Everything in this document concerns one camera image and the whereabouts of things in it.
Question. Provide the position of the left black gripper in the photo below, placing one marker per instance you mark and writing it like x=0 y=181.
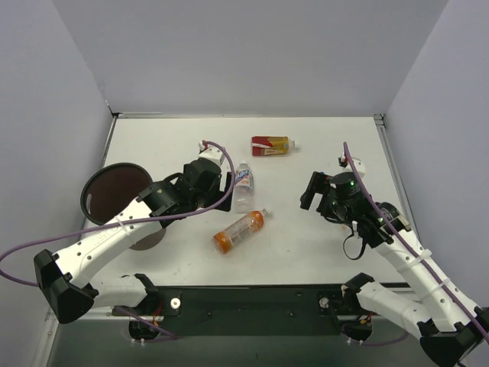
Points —
x=227 y=189

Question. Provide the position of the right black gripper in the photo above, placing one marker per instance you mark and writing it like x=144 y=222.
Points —
x=313 y=191

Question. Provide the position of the clear water bottle blue label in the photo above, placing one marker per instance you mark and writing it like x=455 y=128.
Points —
x=243 y=193

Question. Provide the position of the orange juice plastic bottle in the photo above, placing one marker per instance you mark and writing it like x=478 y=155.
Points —
x=241 y=230

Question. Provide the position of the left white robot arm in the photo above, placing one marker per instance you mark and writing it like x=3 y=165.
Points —
x=68 y=278

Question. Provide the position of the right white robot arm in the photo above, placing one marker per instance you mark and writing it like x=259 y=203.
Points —
x=447 y=323

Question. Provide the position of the dark brown round bin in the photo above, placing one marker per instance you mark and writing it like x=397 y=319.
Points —
x=111 y=189

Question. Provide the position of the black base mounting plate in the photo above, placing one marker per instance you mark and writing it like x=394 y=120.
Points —
x=266 y=310

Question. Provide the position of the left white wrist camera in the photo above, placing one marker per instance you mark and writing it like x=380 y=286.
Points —
x=211 y=153

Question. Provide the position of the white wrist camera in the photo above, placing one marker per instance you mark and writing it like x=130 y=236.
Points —
x=211 y=153
x=345 y=164

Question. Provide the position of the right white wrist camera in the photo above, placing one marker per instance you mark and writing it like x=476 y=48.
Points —
x=345 y=164

